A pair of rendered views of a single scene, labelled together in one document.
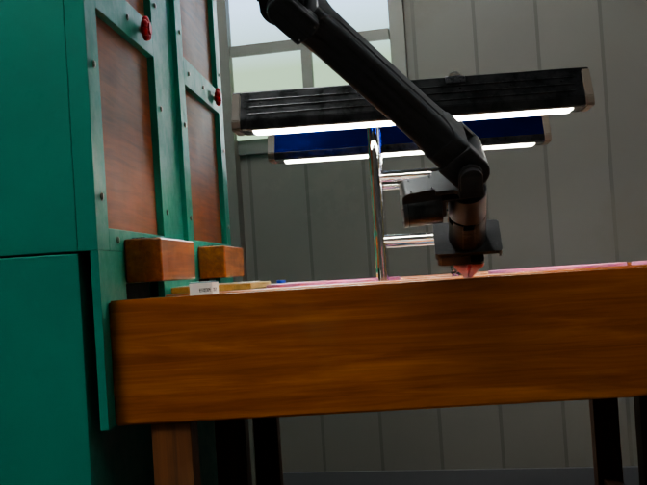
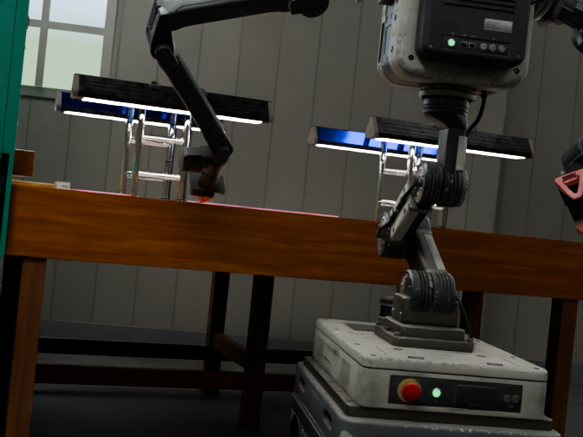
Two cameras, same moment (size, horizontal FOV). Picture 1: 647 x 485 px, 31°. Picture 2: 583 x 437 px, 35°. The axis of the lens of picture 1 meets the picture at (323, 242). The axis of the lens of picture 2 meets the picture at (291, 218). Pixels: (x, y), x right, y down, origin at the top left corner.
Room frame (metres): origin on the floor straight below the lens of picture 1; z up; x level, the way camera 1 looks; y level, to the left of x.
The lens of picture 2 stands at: (-0.73, 0.57, 0.76)
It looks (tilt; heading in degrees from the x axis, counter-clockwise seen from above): 0 degrees down; 337
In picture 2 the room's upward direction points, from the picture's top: 6 degrees clockwise
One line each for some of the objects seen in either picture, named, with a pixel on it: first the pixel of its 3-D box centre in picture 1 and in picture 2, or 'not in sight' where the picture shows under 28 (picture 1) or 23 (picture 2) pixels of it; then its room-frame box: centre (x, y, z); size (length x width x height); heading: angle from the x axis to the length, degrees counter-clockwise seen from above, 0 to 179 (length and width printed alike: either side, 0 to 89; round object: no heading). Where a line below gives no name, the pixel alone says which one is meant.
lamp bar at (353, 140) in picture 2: not in sight; (383, 144); (2.53, -1.17, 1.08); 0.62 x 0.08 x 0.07; 86
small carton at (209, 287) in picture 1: (204, 288); (62, 185); (1.78, 0.19, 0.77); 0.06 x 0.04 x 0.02; 176
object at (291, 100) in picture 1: (409, 100); (174, 99); (2.03, -0.17, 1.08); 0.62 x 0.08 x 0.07; 86
